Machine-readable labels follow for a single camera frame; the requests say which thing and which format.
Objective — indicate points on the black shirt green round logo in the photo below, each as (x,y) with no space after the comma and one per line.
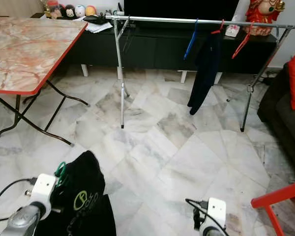
(86,172)

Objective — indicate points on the green plastic hanger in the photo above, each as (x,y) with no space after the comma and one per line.
(60,168)

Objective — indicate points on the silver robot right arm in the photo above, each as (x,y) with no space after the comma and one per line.
(214,231)

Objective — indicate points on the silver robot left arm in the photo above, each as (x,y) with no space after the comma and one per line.
(22,221)

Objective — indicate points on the blue plastic hanger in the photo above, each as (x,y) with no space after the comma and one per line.
(191,43)

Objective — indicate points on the red plastic hanger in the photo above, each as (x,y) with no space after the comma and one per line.
(241,45)
(216,32)

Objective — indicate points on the red plastic stool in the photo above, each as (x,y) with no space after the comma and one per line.
(278,196)

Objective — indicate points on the dark grey sofa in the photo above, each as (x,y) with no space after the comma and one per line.
(278,128)

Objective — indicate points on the dark navy garment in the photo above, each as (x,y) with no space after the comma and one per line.
(206,69)

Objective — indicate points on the black TV cabinet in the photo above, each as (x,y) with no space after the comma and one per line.
(157,49)

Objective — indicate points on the white pink bag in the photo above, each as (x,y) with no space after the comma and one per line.
(232,30)

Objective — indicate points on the silver clothes rack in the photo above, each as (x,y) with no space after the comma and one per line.
(167,20)

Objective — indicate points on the marble-pattern folding table red edge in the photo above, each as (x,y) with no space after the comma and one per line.
(29,54)

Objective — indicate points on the black television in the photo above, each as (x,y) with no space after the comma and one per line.
(182,9)

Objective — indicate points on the red gold figurine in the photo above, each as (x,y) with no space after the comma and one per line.
(265,17)

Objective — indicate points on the black wallet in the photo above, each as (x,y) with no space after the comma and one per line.
(97,19)

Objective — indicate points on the round orange red plush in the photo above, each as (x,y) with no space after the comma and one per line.
(91,11)

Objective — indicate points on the round white blue plush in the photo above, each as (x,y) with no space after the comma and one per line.
(79,11)

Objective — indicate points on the light wooden cabinet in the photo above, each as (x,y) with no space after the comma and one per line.
(14,8)

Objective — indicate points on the round black white-face plush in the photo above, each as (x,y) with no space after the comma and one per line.
(70,12)

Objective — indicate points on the clear jar red lid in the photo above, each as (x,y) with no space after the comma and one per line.
(53,10)

